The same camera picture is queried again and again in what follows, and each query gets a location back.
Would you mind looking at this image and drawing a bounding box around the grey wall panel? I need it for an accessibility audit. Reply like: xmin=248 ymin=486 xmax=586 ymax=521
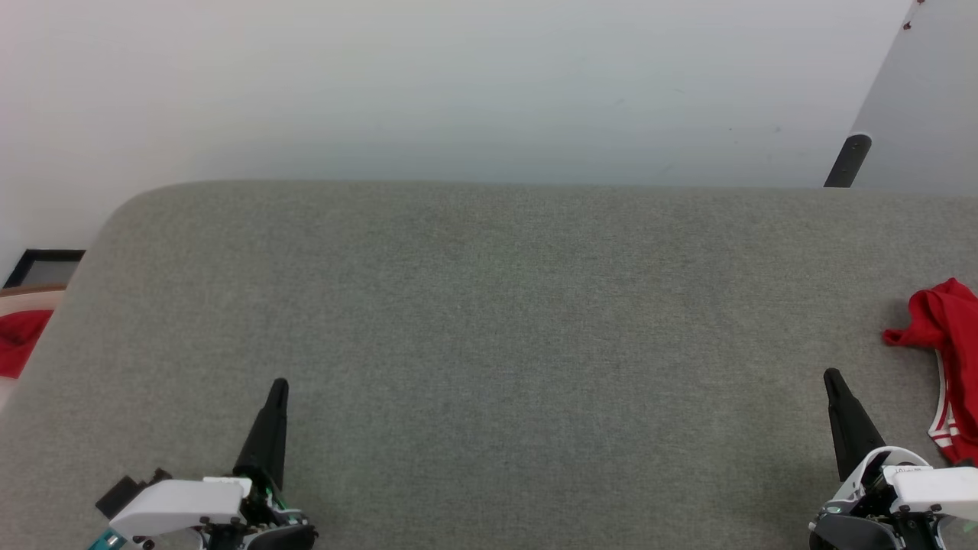
xmin=848 ymin=0 xmax=978 ymax=198

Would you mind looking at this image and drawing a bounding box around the black rectangular frame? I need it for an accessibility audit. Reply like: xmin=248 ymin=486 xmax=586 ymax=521
xmin=2 ymin=249 xmax=86 ymax=289

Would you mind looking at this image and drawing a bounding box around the red cloth in basket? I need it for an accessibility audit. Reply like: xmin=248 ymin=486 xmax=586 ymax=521
xmin=0 ymin=309 xmax=54 ymax=379

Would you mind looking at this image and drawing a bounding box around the red and white Bulls jersey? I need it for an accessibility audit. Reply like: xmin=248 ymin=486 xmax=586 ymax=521
xmin=883 ymin=278 xmax=978 ymax=466

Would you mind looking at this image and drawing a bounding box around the black slanted furniture leg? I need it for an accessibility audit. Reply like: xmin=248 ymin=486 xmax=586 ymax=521
xmin=824 ymin=134 xmax=873 ymax=189

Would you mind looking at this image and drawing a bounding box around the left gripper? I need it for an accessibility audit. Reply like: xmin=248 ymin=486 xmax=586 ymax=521
xmin=202 ymin=377 xmax=318 ymax=550

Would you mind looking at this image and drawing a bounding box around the laundry basket with wooden rim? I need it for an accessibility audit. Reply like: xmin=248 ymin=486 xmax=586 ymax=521
xmin=0 ymin=284 xmax=68 ymax=413

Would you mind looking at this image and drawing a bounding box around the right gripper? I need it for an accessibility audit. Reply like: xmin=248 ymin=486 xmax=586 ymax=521
xmin=808 ymin=368 xmax=931 ymax=550

